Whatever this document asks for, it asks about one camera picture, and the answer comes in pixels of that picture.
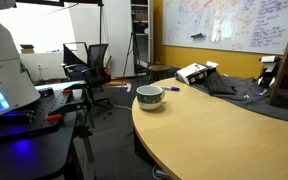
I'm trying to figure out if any grey cloth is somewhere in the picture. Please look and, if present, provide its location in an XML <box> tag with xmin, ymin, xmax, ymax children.
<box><xmin>190</xmin><ymin>74</ymin><xmax>288</xmax><ymax>126</ymax></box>

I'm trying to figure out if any round wooden stool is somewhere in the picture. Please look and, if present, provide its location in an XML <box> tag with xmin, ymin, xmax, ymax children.
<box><xmin>147</xmin><ymin>64</ymin><xmax>172</xmax><ymax>85</ymax></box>

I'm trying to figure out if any brown cardboard box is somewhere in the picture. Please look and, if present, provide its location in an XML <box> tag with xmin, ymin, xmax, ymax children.
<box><xmin>19</xmin><ymin>43</ymin><xmax>36</xmax><ymax>55</ymax></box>

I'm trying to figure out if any black robot cart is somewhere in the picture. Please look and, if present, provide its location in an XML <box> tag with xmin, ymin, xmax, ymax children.
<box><xmin>0</xmin><ymin>79</ymin><xmax>97</xmax><ymax>180</ymax></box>

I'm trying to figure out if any black whiteboard eraser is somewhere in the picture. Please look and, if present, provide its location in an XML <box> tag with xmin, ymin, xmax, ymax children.
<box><xmin>190</xmin><ymin>32</ymin><xmax>207</xmax><ymax>39</ymax></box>

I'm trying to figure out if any large wall whiteboard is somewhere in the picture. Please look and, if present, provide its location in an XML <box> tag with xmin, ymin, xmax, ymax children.
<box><xmin>161</xmin><ymin>0</ymin><xmax>288</xmax><ymax>56</ymax></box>

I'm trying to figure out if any white and blue pen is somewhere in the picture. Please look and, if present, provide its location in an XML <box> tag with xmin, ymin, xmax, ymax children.
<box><xmin>160</xmin><ymin>85</ymin><xmax>181</xmax><ymax>92</ymax></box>

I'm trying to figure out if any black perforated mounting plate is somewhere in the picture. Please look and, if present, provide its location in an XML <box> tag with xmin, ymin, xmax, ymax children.
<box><xmin>0</xmin><ymin>88</ymin><xmax>76</xmax><ymax>142</ymax></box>

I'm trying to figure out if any white floor cable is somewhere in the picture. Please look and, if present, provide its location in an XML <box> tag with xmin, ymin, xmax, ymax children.
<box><xmin>109</xmin><ymin>101</ymin><xmax>133</xmax><ymax>111</ymax></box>

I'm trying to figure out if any black light stand pole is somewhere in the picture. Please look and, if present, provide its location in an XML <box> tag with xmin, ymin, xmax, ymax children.
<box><xmin>98</xmin><ymin>0</ymin><xmax>105</xmax><ymax>45</ymax></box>

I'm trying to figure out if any white and black device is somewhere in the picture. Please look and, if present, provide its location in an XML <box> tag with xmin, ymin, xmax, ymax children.
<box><xmin>257</xmin><ymin>55</ymin><xmax>282</xmax><ymax>89</ymax></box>

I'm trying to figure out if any small black box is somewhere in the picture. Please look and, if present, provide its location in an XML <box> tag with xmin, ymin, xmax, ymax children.
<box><xmin>37</xmin><ymin>86</ymin><xmax>55</xmax><ymax>99</ymax></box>

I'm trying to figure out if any dark wooden shelf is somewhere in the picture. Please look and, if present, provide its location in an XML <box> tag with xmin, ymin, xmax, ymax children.
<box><xmin>268</xmin><ymin>23</ymin><xmax>288</xmax><ymax>108</ymax></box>

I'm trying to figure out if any black computer keyboard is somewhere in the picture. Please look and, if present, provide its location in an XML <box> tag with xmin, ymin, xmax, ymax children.
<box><xmin>205</xmin><ymin>71</ymin><xmax>238</xmax><ymax>96</ymax></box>

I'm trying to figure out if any black mesh office chair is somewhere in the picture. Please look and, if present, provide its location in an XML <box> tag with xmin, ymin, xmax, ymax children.
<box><xmin>81</xmin><ymin>43</ymin><xmax>114</xmax><ymax>116</ymax></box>

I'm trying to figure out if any white cardboard box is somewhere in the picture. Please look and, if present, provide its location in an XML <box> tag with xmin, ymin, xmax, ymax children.
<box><xmin>175</xmin><ymin>62</ymin><xmax>209</xmax><ymax>86</ymax></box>

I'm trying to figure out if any white and green mug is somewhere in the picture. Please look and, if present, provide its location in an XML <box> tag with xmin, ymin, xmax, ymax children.
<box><xmin>136</xmin><ymin>84</ymin><xmax>166</xmax><ymax>111</ymax></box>

